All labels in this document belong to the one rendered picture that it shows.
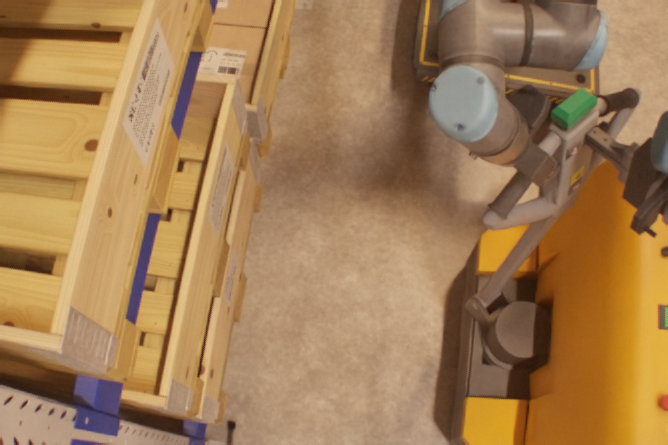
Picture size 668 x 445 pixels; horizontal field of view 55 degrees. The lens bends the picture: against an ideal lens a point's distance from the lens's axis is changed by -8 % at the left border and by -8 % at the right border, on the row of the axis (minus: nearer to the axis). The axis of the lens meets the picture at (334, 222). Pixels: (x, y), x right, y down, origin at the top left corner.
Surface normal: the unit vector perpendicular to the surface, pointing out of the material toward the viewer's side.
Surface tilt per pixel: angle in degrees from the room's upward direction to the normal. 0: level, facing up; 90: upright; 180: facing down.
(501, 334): 0
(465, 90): 35
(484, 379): 0
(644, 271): 14
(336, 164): 0
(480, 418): 22
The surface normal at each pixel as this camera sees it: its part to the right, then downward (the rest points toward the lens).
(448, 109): -0.54, -0.09
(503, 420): -0.38, -0.37
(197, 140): -0.01, -0.36
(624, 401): -0.71, -0.34
